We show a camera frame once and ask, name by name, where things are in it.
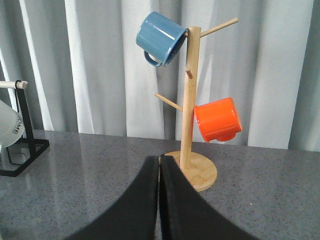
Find grey pleated curtain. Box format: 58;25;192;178
0;0;320;151

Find blue enamel mug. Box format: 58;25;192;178
135;11;189;67

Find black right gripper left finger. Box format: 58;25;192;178
67;156;160;240

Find orange enamel mug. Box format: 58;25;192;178
194;97;243;143

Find black wire mug rack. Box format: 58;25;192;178
0;80;50;177

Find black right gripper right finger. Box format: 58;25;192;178
159;155;256;240

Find wooden mug tree stand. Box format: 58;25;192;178
155;18;239;192

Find white ribbed mug on rack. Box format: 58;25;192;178
0;100;25;149

